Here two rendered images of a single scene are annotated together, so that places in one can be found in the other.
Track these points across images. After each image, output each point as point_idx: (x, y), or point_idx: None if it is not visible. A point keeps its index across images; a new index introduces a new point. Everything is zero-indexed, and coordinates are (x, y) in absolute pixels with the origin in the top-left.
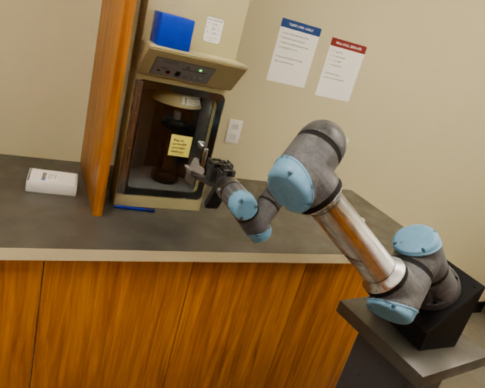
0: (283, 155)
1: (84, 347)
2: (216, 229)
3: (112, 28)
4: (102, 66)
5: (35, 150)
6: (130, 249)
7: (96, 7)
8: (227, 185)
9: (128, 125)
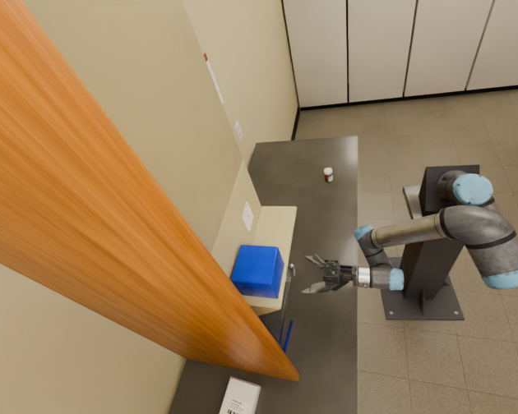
0: (509, 273)
1: None
2: (322, 279)
3: (201, 331)
4: (195, 340)
5: (163, 403)
6: (357, 366)
7: (80, 313)
8: (372, 281)
9: None
